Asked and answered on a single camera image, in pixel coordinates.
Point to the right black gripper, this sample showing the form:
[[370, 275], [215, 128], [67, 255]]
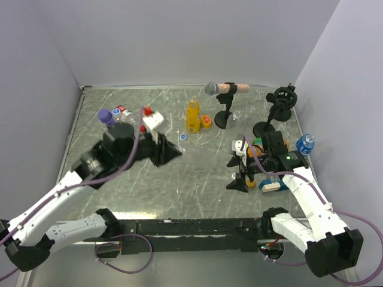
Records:
[[235, 161]]

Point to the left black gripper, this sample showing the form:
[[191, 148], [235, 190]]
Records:
[[164, 151]]

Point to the yellow juice bottle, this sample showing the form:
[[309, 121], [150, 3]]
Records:
[[192, 115]]

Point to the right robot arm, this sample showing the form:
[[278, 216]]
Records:
[[328, 244]]

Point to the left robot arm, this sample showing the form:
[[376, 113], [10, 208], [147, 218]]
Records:
[[30, 238]]

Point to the orange pill bottle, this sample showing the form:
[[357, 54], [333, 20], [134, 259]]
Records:
[[256, 150]]

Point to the clear bottle red cap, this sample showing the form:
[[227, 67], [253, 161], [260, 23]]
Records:
[[129, 116]]

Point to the small clear open bottle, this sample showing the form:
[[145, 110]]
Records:
[[236, 116]]

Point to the blue label water bottle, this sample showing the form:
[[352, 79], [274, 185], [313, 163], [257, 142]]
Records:
[[305, 144]]

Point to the brown cap lower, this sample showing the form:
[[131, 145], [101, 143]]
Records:
[[250, 183]]

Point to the blue white block toy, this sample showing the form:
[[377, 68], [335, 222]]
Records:
[[268, 185]]

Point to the green toy block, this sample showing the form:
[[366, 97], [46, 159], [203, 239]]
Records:
[[257, 141]]

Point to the yellow red toy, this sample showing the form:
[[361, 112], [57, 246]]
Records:
[[206, 121]]

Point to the center black microphone stand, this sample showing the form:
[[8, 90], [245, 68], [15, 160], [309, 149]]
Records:
[[221, 117]]

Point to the black microphone stand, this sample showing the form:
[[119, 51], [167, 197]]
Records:
[[221, 117], [281, 99]]

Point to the purple microphone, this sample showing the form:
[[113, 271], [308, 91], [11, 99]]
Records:
[[106, 117]]

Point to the small black stand base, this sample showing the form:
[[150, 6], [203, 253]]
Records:
[[283, 115]]

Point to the silver head pink microphone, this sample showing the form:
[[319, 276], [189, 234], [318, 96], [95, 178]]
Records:
[[226, 88]]

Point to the right black microphone stand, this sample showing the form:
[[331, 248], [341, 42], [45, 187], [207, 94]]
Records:
[[281, 99]]

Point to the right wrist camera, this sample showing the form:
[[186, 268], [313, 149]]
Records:
[[239, 147]]

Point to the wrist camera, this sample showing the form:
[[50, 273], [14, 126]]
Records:
[[239, 147], [152, 121]]

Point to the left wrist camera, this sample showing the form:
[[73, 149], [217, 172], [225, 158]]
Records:
[[152, 121]]

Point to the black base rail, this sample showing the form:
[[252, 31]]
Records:
[[181, 235]]

